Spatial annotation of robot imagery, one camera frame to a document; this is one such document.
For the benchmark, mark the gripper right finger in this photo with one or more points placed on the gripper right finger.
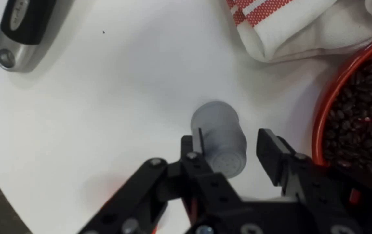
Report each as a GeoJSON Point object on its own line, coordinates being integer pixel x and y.
{"type": "Point", "coordinates": [303, 182]}

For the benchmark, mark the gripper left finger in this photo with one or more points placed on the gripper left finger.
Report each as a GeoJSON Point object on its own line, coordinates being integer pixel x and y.
{"type": "Point", "coordinates": [189, 175]}

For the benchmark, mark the grey plastic cup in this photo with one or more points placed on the grey plastic cup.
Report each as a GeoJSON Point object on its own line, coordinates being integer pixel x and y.
{"type": "Point", "coordinates": [220, 136]}

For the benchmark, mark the red bowl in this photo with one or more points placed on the red bowl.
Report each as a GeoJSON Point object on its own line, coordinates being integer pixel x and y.
{"type": "Point", "coordinates": [332, 97]}

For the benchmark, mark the heap of coffee beans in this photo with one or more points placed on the heap of coffee beans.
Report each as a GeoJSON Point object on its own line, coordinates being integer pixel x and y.
{"type": "Point", "coordinates": [365, 120]}

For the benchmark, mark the white red striped cloth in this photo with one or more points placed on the white red striped cloth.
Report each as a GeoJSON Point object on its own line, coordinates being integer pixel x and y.
{"type": "Point", "coordinates": [299, 26]}

